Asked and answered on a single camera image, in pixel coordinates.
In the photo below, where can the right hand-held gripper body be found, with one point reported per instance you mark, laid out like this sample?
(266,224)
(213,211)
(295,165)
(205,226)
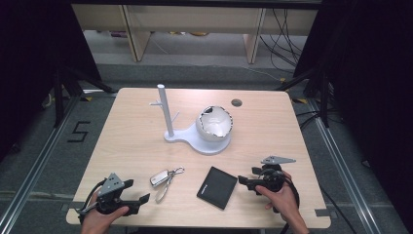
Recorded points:
(273,177)

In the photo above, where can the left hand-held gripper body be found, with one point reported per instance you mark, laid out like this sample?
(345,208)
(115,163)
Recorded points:
(109,190)

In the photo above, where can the black wallet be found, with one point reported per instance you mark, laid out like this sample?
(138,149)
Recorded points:
(217,187)

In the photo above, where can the person's right hand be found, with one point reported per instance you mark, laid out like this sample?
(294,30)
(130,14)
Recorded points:
(283,201)

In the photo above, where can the person's left hand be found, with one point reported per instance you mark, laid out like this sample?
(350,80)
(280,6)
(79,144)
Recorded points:
(100,221)

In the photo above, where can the white bowl with silver inside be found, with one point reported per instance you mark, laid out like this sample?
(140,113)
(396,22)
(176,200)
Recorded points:
(215,124)

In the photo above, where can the white stand with pegs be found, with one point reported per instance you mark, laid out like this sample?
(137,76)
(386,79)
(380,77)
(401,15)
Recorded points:
(167,110)

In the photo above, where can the black metal stand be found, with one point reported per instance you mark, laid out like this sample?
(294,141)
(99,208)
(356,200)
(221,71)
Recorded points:
(324,97)
(59,97)

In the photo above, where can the black curtain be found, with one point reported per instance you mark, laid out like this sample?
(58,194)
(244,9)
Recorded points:
(373,81)
(39,58)

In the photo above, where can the beige wooden desk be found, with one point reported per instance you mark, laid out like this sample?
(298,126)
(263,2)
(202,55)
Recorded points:
(195,19)

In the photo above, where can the aluminium floor rail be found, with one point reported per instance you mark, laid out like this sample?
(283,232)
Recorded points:
(344,169)
(35,169)

